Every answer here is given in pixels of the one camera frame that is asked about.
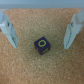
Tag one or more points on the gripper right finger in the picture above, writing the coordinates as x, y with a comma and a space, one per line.
71, 31

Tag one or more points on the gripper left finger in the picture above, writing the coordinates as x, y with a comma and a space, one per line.
7, 28

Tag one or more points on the purple block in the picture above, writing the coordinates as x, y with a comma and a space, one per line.
42, 46

